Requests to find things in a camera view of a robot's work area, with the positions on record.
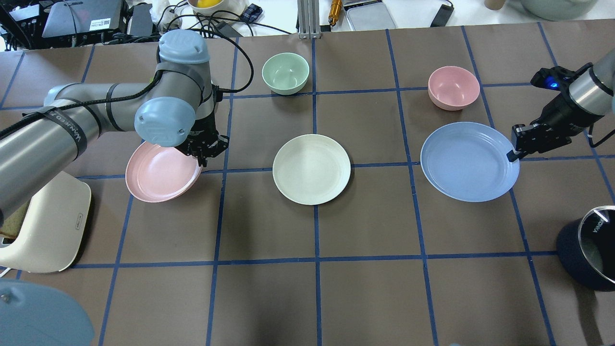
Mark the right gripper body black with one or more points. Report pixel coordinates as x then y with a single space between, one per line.
556 112

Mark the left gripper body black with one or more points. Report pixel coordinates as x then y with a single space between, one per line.
203 139

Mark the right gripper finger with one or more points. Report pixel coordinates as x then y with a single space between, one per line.
513 156

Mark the blue plate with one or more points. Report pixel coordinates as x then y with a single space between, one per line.
467 161

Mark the pink plate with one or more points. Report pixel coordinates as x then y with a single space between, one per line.
159 174

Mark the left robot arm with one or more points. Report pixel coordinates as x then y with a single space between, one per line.
175 110

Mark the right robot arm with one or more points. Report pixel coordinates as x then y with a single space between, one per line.
584 97

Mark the pink bowl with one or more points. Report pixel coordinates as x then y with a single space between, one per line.
453 88

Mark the green bowl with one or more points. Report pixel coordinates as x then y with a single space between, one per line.
285 73

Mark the steel mixing bowl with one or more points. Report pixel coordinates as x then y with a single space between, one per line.
558 10

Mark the cream plate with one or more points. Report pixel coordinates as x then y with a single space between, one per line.
311 169

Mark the blue saucepan with lid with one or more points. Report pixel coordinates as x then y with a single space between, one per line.
586 249

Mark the cardboard tube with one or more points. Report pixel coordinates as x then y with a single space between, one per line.
494 5

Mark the black power adapter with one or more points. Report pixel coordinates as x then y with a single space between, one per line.
140 23

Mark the beige bowl with toys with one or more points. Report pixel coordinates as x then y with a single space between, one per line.
235 6

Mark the yellow toy fruit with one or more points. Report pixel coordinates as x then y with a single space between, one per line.
204 4

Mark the black small power brick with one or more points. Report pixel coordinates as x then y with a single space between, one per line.
442 16

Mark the silver kitchen scale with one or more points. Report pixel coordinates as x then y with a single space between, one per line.
367 15

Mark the aluminium frame post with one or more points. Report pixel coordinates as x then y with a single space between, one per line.
309 19

